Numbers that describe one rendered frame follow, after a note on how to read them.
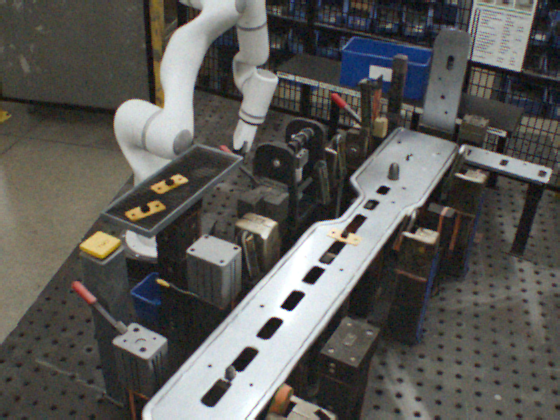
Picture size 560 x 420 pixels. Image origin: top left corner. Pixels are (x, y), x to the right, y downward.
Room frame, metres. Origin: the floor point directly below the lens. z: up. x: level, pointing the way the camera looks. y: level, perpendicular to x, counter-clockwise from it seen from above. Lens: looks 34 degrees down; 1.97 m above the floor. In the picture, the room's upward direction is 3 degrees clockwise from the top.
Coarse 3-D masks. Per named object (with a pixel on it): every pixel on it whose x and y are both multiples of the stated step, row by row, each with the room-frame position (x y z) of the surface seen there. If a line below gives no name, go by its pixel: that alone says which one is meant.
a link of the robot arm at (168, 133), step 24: (192, 0) 1.71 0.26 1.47; (216, 0) 1.66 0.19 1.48; (240, 0) 1.67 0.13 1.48; (192, 24) 1.65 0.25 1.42; (216, 24) 1.65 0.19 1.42; (168, 48) 1.64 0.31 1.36; (192, 48) 1.63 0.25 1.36; (168, 72) 1.60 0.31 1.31; (192, 72) 1.62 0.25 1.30; (168, 96) 1.55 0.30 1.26; (192, 96) 1.61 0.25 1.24; (168, 120) 1.51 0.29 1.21; (192, 120) 1.57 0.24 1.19; (144, 144) 1.51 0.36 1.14; (168, 144) 1.48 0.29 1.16
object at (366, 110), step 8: (368, 80) 1.84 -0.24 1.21; (360, 88) 1.82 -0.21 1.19; (368, 88) 1.82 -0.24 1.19; (376, 88) 1.81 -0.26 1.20; (360, 96) 1.82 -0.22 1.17; (368, 96) 1.84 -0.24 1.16; (360, 104) 1.82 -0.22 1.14; (368, 104) 1.83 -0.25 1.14; (368, 112) 1.83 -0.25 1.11; (368, 120) 1.81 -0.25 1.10; (368, 128) 1.80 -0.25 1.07; (368, 136) 1.80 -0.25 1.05
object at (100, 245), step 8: (88, 240) 1.06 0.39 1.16; (96, 240) 1.07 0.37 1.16; (104, 240) 1.07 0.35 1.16; (112, 240) 1.07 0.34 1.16; (120, 240) 1.07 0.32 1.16; (80, 248) 1.05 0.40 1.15; (88, 248) 1.04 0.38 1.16; (96, 248) 1.04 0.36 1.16; (104, 248) 1.04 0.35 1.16; (112, 248) 1.05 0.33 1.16; (96, 256) 1.03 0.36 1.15; (104, 256) 1.03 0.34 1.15
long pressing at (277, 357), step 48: (384, 144) 1.84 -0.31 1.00; (432, 144) 1.86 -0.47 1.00; (336, 240) 1.33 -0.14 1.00; (384, 240) 1.34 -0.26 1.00; (288, 288) 1.14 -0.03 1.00; (336, 288) 1.15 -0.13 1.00; (240, 336) 0.98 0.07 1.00; (288, 336) 0.99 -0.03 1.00; (192, 384) 0.84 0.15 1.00; (240, 384) 0.85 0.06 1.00
